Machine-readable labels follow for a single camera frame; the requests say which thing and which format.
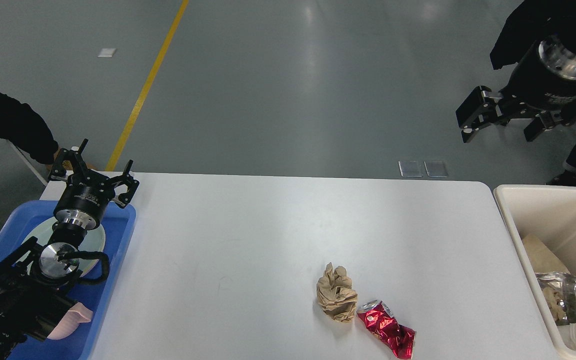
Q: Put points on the pink mug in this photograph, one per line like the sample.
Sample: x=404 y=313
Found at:
x=68 y=324

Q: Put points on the white paper cup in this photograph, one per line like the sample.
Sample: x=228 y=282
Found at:
x=568 y=335

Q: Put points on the right clear floor plate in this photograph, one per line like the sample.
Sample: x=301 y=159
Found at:
x=436 y=169

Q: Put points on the white floor tag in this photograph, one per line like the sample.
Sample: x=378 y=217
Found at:
x=106 y=53

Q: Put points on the crushed red can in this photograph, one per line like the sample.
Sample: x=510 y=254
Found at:
x=380 y=321

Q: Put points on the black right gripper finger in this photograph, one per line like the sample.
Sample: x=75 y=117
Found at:
x=547 y=120
x=484 y=107

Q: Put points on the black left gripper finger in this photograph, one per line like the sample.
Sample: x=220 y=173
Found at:
x=121 y=188
x=81 y=176

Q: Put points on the left clear floor plate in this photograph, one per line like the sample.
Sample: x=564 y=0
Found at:
x=410 y=169

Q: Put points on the tan boot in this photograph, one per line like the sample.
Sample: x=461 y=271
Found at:
x=59 y=156

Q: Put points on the large brown paper bag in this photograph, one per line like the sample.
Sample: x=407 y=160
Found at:
x=541 y=258

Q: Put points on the silver foil bag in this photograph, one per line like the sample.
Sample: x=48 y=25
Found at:
x=565 y=285

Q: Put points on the beige plastic bin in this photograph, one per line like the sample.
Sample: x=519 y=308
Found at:
x=548 y=213

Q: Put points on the person in black left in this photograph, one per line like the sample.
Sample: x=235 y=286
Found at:
x=27 y=130

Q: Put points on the clear floor plate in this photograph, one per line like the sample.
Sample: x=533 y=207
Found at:
x=410 y=169
x=436 y=169

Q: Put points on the blue plastic tray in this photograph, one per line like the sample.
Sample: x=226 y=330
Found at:
x=35 y=218

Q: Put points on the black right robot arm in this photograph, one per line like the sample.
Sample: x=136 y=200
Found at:
x=539 y=39

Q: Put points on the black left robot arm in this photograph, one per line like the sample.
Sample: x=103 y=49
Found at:
x=30 y=304

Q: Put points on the paper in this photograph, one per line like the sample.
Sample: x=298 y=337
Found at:
x=555 y=305

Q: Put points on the crumpled brown paper ball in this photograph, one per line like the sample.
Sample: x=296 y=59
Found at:
x=335 y=294

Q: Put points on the black jacket on chair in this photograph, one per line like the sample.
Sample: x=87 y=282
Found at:
x=520 y=30

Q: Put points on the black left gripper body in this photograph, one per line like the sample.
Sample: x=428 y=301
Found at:
x=83 y=206

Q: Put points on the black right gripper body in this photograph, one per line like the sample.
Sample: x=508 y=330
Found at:
x=545 y=77

